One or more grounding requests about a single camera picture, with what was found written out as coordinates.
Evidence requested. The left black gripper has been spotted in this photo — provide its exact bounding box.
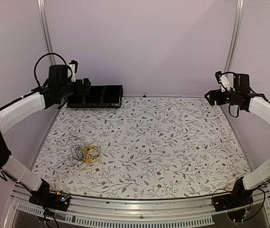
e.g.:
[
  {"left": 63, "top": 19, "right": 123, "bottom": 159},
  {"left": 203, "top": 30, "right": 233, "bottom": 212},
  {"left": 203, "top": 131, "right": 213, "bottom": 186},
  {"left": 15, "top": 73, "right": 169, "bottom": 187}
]
[{"left": 58, "top": 77, "right": 91, "bottom": 99}]

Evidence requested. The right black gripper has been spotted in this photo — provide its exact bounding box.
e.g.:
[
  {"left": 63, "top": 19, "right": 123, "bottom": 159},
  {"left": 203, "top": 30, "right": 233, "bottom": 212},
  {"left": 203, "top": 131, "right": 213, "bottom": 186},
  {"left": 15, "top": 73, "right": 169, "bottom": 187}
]
[{"left": 205, "top": 88, "right": 240, "bottom": 106}]

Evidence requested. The black thin cable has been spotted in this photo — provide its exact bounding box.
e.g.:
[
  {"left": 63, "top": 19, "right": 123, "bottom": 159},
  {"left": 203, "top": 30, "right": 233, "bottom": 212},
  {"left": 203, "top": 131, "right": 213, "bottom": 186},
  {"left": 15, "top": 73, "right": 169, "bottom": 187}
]
[{"left": 60, "top": 133, "right": 97, "bottom": 150}]

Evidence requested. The yellow cable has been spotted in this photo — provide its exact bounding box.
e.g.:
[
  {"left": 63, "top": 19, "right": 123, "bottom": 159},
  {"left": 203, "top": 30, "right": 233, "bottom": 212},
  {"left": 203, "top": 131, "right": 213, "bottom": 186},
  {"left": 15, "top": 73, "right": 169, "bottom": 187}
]
[{"left": 79, "top": 145, "right": 102, "bottom": 170}]

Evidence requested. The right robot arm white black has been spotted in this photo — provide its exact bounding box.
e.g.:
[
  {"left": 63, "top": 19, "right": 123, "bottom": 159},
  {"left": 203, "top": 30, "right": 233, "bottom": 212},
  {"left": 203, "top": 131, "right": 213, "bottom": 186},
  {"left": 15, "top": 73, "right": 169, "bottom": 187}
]
[{"left": 204, "top": 71, "right": 270, "bottom": 207}]

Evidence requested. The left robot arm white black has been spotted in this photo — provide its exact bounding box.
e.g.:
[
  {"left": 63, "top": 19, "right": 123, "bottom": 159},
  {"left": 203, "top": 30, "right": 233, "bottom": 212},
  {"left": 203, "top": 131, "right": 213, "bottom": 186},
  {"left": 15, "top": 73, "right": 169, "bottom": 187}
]
[{"left": 0, "top": 60, "right": 91, "bottom": 206}]

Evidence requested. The black compartment storage bin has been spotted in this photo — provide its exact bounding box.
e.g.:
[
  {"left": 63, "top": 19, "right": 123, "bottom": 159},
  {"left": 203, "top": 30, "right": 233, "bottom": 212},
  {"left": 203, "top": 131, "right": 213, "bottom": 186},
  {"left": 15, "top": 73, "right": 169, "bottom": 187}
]
[{"left": 67, "top": 85, "right": 123, "bottom": 108}]

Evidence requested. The floral patterned table mat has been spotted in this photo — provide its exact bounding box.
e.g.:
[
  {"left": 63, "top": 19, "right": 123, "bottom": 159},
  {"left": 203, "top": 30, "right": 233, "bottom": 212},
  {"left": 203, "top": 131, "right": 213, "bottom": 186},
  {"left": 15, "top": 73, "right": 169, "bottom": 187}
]
[{"left": 32, "top": 98, "right": 251, "bottom": 199}]

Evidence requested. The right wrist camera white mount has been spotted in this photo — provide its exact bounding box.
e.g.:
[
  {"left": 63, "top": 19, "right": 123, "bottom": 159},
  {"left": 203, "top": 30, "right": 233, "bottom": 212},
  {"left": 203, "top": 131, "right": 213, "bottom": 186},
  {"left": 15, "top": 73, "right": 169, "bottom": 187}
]
[{"left": 215, "top": 71, "right": 231, "bottom": 92}]

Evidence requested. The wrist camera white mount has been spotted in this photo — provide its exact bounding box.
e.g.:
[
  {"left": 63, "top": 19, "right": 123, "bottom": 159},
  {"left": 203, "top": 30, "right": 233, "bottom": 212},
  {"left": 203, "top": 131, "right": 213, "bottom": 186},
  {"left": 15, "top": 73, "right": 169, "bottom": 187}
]
[
  {"left": 215, "top": 71, "right": 231, "bottom": 92},
  {"left": 67, "top": 60, "right": 78, "bottom": 82}
]

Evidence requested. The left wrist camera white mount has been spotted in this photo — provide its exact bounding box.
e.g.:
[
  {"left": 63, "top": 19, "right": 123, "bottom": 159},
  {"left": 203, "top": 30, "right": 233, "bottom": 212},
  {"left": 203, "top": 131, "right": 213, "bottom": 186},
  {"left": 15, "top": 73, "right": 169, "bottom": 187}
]
[{"left": 67, "top": 60, "right": 78, "bottom": 82}]

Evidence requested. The right aluminium corner post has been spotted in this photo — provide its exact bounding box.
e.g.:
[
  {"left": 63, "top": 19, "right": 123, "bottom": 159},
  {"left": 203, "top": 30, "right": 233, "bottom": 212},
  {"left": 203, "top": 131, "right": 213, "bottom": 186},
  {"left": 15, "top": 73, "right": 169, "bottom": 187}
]
[{"left": 224, "top": 0, "right": 244, "bottom": 72}]

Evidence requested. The aluminium corner post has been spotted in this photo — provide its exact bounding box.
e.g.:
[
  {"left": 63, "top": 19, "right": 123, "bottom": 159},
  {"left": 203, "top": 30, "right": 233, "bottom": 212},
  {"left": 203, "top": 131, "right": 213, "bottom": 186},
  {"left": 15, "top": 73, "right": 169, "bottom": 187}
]
[
  {"left": 37, "top": 0, "right": 53, "bottom": 53},
  {"left": 224, "top": 0, "right": 244, "bottom": 72}
]

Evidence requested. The left aluminium corner post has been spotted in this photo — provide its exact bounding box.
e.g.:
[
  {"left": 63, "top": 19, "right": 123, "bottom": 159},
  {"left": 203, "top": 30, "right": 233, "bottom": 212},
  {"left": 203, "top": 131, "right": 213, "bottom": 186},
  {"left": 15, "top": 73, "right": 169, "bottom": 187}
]
[{"left": 37, "top": 0, "right": 53, "bottom": 53}]

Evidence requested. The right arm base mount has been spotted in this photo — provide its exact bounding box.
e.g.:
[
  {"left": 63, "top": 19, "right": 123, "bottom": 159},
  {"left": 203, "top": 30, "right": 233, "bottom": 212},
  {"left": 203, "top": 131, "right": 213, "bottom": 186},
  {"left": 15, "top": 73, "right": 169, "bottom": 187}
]
[{"left": 212, "top": 189, "right": 253, "bottom": 223}]

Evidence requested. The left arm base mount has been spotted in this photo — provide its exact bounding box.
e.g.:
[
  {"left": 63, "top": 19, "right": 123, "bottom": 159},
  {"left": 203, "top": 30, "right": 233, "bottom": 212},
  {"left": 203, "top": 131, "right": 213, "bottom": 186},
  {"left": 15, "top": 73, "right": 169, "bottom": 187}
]
[{"left": 29, "top": 189, "right": 71, "bottom": 212}]

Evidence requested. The aluminium front rail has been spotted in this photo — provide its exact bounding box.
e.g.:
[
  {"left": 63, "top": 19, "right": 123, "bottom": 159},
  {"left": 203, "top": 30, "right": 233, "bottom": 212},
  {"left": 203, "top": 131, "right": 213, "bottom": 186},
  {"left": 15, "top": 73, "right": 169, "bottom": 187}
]
[{"left": 4, "top": 186, "right": 270, "bottom": 228}]

